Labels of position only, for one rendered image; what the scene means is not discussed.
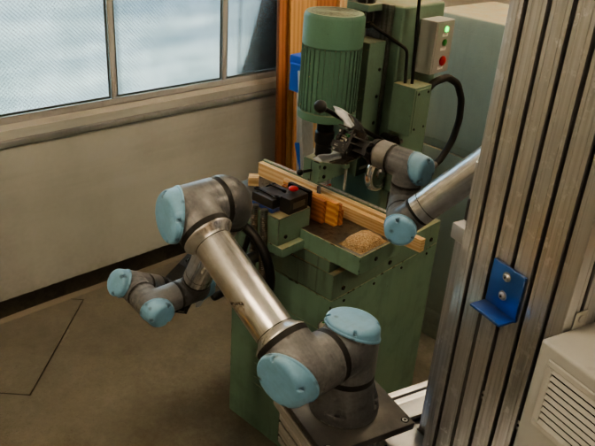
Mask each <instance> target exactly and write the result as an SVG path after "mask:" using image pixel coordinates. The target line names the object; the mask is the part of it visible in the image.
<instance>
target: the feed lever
mask: <svg viewBox="0 0 595 446"><path fill-rule="evenodd" d="M313 108H314V109H315V111H316V112H318V113H323V112H326V113H328V114H329V115H331V116H333V117H335V118H337V119H340V117H339V116H338V115H337V114H336V112H335V111H333V110H331V109H329V108H328V107H327V104H326V102H325V101H323V100H318V101H316V102H315V103H314V106H313ZM340 120H341V121H343V120H342V119H340ZM363 128H364V127H363ZM364 131H365V132H366V134H367V135H369V136H371V137H372V138H374V139H381V140H386V141H389V142H393V143H396V144H397V145H399V144H401V143H403V139H399V138H398V136H395V135H391V134H389V133H386V132H383V133H381V134H380V135H376V134H374V133H373V132H371V131H369V130H367V129H365V128H364Z"/></svg>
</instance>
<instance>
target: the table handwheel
mask: <svg viewBox="0 0 595 446"><path fill-rule="evenodd" d="M242 231H243V232H244V233H245V234H246V236H245V239H244V242H243V247H242V249H243V251H244V252H245V254H246V251H247V249H248V246H249V243H250V241H252V242H253V243H254V245H255V247H256V248H257V250H255V251H252V252H250V253H247V254H246V255H247V256H248V258H249V259H250V261H251V262H252V263H253V264H255V263H257V262H259V254H260V257H261V259H262V262H263V266H264V269H265V277H266V283H267V284H268V286H269V287H270V288H271V289H272V290H273V292H274V285H275V273H274V264H273V260H272V258H271V256H273V255H274V253H272V252H270V251H269V250H268V248H267V246H266V244H265V242H264V241H263V239H262V238H261V236H260V235H259V233H258V232H257V231H256V230H255V229H254V228H253V227H252V226H251V225H250V224H248V223H247V224H246V226H245V228H244V229H243V230H242Z"/></svg>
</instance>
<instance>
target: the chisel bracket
mask: <svg viewBox="0 0 595 446"><path fill-rule="evenodd" d="M313 157H316V155H315V154H314V153H313V154H311V155H308V156H305V157H304V167H303V170H306V169H312V171H311V172H309V173H303V177H305V178H307V179H308V180H311V181H314V182H317V183H321V182H324V181H327V180H330V179H333V178H335V177H337V176H340V175H342V174H344V169H343V168H342V167H341V165H338V164H331V163H324V162H320V161H317V160H315V159H313Z"/></svg>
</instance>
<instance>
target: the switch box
mask: <svg viewBox="0 0 595 446"><path fill-rule="evenodd" d="M454 24H455V19H451V18H447V17H443V16H436V17H430V18H425V19H421V28H420V34H419V41H418V47H417V53H416V60H415V72H418V73H425V74H428V75H431V74H434V73H441V72H444V71H447V66H448V61H449V56H450V50H451V45H452V35H453V29H454ZM446 26H448V27H449V31H448V32H445V31H444V28H445V27H446ZM446 33H448V36H444V37H443V34H446ZM444 38H445V39H446V40H447V44H446V45H445V47H446V48H445V50H440V49H441V48H443V47H444V46H442V41H443V39H444ZM442 56H445V58H446V61H445V64H444V65H443V68H442V69H438V70H437V68H438V67H439V66H441V65H440V64H439V59H440V58H441V57H442Z"/></svg>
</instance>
